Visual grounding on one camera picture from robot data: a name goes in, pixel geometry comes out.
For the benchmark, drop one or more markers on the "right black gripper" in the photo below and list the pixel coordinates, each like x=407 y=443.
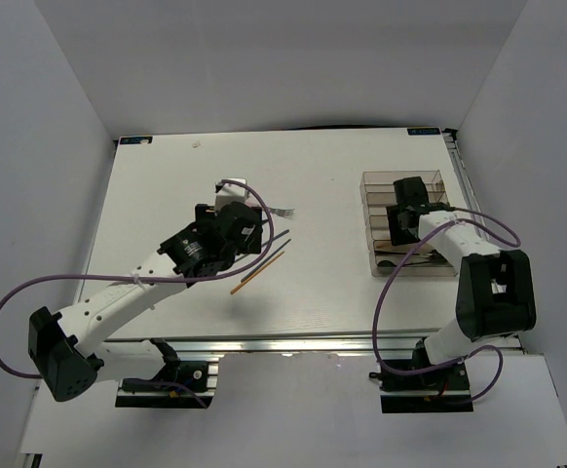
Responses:
x=397 y=236

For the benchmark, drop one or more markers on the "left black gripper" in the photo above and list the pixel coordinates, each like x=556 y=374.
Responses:
x=204 y=216

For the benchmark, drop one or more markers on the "purple chopstick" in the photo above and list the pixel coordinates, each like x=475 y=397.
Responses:
x=266 y=260
x=276 y=237

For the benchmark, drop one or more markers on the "black spoon short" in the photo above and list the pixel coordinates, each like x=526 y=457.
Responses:
x=386 y=264

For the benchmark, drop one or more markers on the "black spoon long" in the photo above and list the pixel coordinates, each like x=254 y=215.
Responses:
x=437 y=260

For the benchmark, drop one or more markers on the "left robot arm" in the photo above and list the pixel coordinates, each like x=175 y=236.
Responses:
x=70 y=348

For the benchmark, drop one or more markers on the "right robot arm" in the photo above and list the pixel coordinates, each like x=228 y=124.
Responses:
x=495 y=295

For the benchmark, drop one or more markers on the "clear plastic organizer tray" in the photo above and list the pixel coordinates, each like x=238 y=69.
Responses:
x=391 y=205

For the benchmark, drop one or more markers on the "right blue corner label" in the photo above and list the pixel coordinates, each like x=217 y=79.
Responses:
x=424 y=131

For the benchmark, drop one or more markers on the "blue corner label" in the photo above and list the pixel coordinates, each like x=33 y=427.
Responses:
x=424 y=131
x=135 y=140

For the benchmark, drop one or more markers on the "left blue corner label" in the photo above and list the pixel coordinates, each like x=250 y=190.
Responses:
x=135 y=140

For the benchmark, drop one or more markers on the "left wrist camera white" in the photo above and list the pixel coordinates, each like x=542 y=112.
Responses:
x=227 y=193

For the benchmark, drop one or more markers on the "pink handled fork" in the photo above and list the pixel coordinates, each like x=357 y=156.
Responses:
x=280 y=212

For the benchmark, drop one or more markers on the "aluminium table rail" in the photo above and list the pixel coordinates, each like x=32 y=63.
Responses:
x=401 y=341

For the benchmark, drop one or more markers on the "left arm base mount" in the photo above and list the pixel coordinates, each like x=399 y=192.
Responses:
x=178 y=384

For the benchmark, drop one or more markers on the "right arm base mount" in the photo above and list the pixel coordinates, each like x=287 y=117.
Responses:
x=441 y=391

